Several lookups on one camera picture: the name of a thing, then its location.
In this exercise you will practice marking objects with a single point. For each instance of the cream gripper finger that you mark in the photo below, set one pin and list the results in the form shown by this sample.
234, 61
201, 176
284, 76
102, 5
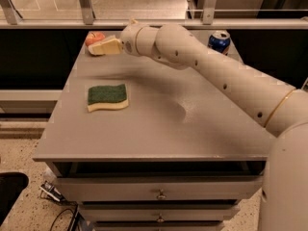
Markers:
109, 37
105, 47

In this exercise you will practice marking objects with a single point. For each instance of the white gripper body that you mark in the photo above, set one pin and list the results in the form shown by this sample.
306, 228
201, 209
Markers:
128, 39

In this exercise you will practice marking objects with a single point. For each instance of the red apple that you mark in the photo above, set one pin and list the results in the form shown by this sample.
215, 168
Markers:
93, 37

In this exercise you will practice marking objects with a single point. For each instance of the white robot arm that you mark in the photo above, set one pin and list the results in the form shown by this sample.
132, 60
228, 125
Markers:
280, 108

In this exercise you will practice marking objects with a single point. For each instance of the green and yellow sponge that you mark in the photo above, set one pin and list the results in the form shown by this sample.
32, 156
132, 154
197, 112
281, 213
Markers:
107, 98

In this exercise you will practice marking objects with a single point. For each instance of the blue Pepsi soda can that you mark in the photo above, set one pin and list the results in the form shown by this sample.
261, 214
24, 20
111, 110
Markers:
220, 41

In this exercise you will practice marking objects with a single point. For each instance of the metal railing with glass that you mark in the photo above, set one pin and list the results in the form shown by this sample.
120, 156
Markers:
194, 14

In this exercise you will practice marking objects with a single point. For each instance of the grey drawer cabinet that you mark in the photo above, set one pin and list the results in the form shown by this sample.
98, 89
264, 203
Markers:
176, 124

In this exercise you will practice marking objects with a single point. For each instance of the upper grey drawer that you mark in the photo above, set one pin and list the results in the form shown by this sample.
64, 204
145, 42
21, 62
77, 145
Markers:
158, 188

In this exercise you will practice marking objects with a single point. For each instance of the grey drawer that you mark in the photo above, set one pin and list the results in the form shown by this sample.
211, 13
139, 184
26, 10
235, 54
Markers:
166, 226
158, 188
158, 213

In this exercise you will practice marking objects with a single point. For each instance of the power adapter on floor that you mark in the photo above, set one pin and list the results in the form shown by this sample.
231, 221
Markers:
51, 191

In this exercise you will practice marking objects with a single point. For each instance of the middle grey drawer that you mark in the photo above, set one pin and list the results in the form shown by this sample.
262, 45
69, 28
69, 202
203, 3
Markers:
158, 213

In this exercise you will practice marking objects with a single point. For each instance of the black object at left edge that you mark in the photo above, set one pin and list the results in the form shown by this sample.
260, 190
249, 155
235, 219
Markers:
11, 186

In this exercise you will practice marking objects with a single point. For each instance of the lower grey drawer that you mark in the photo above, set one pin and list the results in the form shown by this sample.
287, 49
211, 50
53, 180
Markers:
166, 226

